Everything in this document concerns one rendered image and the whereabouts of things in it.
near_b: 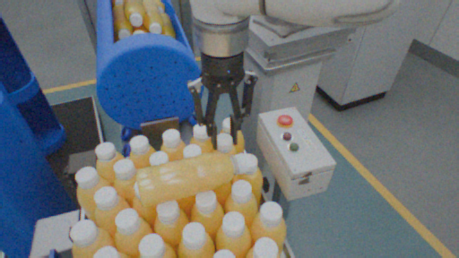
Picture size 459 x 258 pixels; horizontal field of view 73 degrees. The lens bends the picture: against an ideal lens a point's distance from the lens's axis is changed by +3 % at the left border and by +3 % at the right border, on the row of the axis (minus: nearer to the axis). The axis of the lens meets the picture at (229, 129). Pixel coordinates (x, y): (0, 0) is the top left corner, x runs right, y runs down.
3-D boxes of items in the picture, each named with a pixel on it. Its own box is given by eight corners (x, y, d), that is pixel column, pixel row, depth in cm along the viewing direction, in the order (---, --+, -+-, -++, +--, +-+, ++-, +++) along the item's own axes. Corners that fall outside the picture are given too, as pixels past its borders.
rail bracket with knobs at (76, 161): (115, 171, 88) (105, 146, 81) (116, 191, 83) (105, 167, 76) (77, 179, 86) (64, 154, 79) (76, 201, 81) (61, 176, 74)
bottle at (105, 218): (107, 256, 70) (80, 212, 57) (121, 227, 75) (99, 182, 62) (136, 262, 69) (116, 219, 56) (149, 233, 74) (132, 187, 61)
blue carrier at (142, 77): (168, 10, 156) (152, -55, 136) (210, 118, 95) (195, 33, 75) (110, 21, 152) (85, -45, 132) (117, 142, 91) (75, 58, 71)
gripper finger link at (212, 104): (223, 82, 54) (216, 82, 54) (213, 129, 61) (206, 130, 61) (218, 71, 57) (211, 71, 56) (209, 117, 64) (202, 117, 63)
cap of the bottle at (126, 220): (143, 217, 56) (142, 211, 55) (131, 236, 54) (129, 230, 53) (125, 210, 57) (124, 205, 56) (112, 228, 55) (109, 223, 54)
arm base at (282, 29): (278, 7, 130) (280, -7, 127) (317, 25, 117) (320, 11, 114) (245, 18, 123) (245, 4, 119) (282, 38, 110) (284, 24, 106)
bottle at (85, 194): (90, 226, 75) (63, 179, 63) (116, 207, 79) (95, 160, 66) (106, 245, 72) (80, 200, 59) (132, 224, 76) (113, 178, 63)
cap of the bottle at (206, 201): (212, 213, 57) (212, 209, 56) (193, 209, 58) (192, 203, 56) (219, 196, 60) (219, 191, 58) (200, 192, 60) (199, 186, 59)
